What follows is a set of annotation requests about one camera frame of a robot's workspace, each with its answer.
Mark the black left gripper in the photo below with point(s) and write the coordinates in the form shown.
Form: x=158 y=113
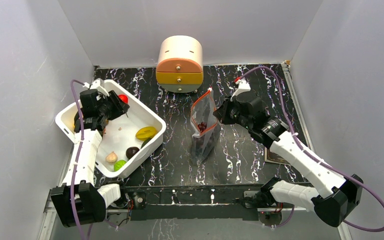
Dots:
x=120 y=107

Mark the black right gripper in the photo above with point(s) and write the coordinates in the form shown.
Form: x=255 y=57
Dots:
x=224 y=112

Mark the clear zip top bag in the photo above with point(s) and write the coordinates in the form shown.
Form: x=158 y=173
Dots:
x=202 y=110

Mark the red grape bunch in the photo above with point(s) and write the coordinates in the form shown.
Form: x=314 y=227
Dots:
x=199 y=142

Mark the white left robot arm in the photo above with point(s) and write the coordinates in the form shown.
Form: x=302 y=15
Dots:
x=77 y=201

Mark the white plastic bin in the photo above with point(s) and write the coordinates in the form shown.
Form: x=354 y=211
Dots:
x=139 y=116

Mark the white garlic bulb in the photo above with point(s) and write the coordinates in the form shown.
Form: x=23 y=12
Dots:
x=111 y=158

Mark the dark purple fig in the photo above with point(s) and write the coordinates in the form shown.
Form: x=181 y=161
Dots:
x=131 y=152

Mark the yellow star fruit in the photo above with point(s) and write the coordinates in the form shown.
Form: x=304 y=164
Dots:
x=147 y=132

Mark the green avocado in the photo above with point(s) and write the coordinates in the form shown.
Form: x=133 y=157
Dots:
x=146 y=142

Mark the bright green lime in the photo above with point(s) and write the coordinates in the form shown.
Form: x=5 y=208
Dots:
x=118 y=165

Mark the pastel mini drawer cabinet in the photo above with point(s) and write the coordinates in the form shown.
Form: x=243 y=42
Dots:
x=180 y=64

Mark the brown book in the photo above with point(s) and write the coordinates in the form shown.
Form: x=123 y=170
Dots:
x=271 y=157

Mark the black metal base frame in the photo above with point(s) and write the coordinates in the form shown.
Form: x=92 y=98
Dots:
x=229 y=201

